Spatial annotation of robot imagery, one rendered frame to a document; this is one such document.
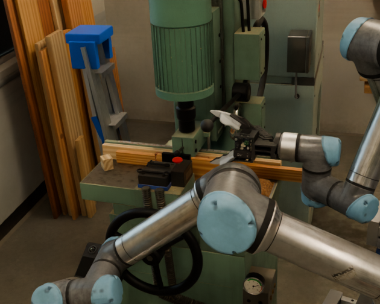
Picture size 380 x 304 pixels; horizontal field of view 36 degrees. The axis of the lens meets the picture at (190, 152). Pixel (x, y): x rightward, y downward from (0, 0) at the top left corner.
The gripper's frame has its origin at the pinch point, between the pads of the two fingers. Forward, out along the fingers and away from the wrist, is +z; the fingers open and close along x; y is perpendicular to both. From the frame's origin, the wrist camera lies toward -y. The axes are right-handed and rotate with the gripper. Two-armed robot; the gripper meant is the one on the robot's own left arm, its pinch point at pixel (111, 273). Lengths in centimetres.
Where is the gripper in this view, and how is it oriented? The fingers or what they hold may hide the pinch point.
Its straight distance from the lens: 170.0
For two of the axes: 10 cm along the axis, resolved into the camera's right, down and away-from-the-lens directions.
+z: 2.9, 0.7, 9.5
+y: -1.1, 9.9, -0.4
